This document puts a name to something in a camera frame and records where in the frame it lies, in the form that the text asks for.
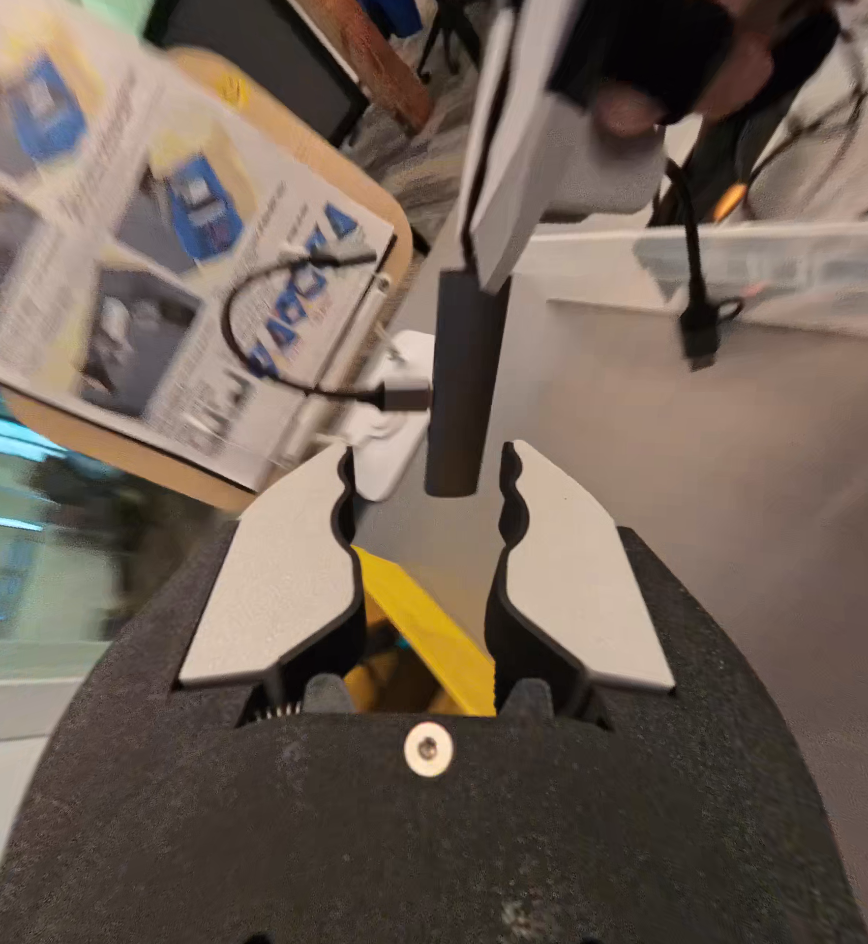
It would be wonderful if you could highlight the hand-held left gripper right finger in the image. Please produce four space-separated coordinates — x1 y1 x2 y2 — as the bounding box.
486 440 678 694

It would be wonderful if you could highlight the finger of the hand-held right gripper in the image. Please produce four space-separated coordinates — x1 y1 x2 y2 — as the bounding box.
458 12 523 277
473 0 666 293

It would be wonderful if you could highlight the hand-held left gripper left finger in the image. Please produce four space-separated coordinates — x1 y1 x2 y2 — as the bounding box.
178 446 368 691

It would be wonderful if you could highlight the yellow plastic bin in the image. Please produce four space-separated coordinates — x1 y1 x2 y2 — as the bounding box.
346 546 498 719

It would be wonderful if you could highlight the thin black cable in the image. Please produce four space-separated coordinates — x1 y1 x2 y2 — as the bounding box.
220 251 436 415

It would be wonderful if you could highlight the black usb cable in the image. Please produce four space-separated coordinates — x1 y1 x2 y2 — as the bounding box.
663 155 745 373

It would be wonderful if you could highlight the slim grey usb hub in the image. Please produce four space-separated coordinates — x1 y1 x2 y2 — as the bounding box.
424 270 513 498

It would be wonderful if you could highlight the clear plastic bin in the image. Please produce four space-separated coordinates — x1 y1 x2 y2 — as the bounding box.
515 30 868 343

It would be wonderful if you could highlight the person's right hand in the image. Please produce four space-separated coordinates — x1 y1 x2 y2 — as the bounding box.
589 30 804 144

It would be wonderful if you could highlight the white stand base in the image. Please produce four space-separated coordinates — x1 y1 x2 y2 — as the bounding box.
338 332 439 504

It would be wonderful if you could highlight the black monitor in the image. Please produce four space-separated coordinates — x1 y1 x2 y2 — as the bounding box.
147 0 371 144

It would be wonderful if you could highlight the large glass window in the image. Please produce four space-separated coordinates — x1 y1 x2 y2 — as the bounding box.
0 369 184 679

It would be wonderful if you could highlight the instruction poster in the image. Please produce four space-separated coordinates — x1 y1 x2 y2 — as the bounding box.
0 0 399 497

